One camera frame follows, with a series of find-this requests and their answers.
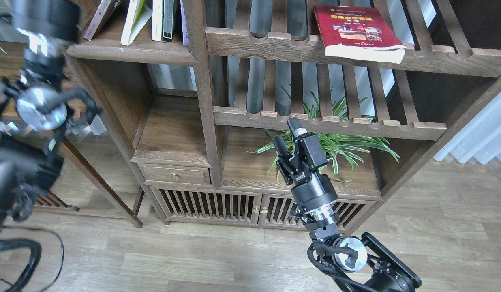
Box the red cover book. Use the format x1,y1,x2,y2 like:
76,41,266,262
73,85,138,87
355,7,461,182
314,5,406,64

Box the green spider plant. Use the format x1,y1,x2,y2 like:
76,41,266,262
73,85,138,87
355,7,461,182
245,91,400,187

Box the dark wooden bookshelf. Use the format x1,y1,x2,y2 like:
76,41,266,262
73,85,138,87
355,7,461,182
66,0,501,234

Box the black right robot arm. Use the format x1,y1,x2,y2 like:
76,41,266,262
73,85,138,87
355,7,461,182
273,118,422,292

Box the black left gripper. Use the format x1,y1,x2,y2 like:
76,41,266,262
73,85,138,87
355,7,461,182
11,0,81,43

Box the white upright book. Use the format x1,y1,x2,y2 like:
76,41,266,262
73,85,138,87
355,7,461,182
152,0,164,41

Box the wooden slatted rack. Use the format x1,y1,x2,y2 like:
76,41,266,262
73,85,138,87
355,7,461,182
34,191,80,213

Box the wooden side table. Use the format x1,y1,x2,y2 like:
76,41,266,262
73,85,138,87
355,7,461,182
0,41,144,228

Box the dark green upright book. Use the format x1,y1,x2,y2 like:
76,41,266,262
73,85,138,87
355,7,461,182
162,0,179,43

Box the yellow green cover book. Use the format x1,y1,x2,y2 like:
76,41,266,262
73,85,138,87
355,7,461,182
120,0,152,46

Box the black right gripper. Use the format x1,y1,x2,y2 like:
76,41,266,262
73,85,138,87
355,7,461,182
273,118,338,214

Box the white book behind post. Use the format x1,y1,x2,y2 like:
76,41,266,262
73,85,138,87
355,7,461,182
180,0,190,45

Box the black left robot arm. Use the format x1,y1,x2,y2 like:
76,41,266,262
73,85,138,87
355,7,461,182
0,0,102,292

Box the dark maroon cover book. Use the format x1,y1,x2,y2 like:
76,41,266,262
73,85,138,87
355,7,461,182
83,0,123,41

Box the white curtain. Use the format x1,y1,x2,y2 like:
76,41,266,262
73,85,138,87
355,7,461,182
433,92,501,164

